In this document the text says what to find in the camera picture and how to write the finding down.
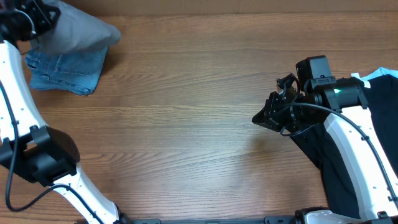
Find grey shorts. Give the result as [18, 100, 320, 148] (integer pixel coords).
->
[30, 0, 121, 55]

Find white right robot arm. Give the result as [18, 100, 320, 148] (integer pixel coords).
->
[252, 55, 397, 223]

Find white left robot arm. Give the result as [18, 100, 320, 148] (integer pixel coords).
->
[1, 1, 132, 223]

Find folded blue denim jeans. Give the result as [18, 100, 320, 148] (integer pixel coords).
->
[25, 47, 108, 95]

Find black t-shirt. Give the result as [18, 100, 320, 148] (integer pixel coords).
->
[292, 75, 397, 218]

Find light blue garment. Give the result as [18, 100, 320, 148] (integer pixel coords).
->
[361, 67, 398, 81]

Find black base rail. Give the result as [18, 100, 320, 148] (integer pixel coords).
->
[131, 215, 296, 224]

